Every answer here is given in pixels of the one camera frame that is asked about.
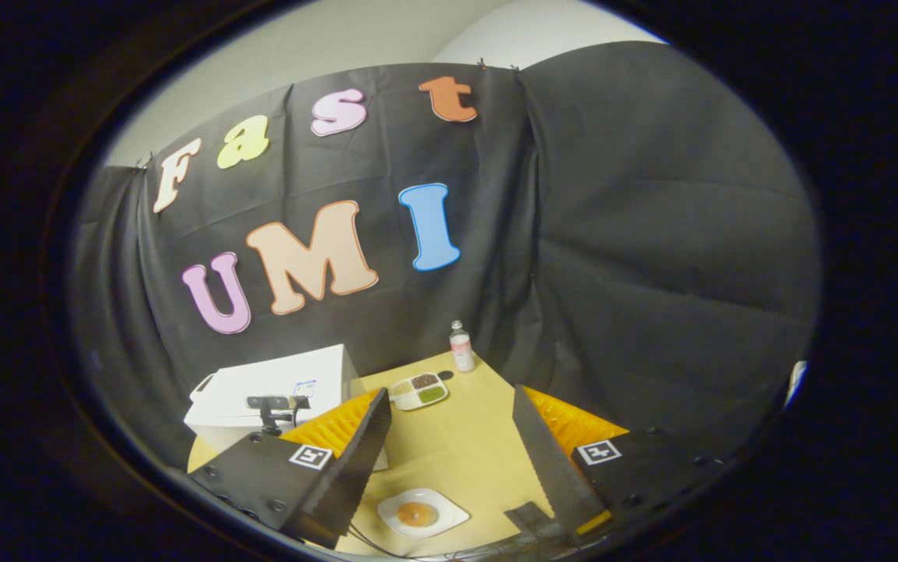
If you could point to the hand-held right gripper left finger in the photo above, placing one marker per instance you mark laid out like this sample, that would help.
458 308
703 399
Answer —
355 468

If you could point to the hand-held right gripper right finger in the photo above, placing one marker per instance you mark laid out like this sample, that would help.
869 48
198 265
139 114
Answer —
546 460

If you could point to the white microwave oven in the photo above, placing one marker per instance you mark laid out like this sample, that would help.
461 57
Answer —
261 378

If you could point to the round orange bun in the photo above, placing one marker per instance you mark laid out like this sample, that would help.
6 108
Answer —
416 514

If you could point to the white divided bean tray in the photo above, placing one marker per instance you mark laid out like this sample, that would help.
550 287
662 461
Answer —
418 392

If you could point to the white square plate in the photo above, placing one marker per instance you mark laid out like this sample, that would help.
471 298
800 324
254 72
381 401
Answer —
449 515

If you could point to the small pink label bottle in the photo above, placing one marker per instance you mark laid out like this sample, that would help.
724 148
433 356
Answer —
462 351

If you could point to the black backdrop cloth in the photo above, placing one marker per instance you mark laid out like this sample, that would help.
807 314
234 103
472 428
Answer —
636 234

